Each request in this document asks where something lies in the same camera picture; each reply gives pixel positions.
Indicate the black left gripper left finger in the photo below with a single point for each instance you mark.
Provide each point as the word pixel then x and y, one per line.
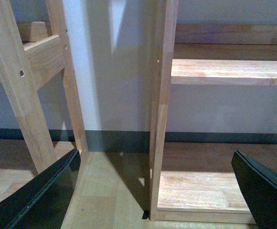
pixel 42 203

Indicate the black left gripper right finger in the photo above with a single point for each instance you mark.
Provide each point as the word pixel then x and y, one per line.
pixel 258 185

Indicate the wooden shelf unit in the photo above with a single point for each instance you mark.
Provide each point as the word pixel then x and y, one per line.
pixel 215 92

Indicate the wooden ladder shelf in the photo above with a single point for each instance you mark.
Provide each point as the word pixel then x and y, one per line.
pixel 25 68

